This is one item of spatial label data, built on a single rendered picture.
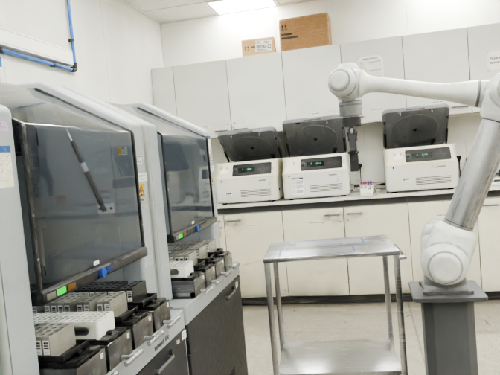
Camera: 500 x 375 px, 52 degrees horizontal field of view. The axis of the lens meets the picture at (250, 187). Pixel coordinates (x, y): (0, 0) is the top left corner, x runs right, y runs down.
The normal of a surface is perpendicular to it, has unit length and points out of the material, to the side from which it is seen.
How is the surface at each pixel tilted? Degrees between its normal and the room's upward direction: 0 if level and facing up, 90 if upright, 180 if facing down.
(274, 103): 90
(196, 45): 90
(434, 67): 90
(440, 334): 90
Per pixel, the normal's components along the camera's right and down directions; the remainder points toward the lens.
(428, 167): -0.22, 0.07
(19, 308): 0.97, -0.07
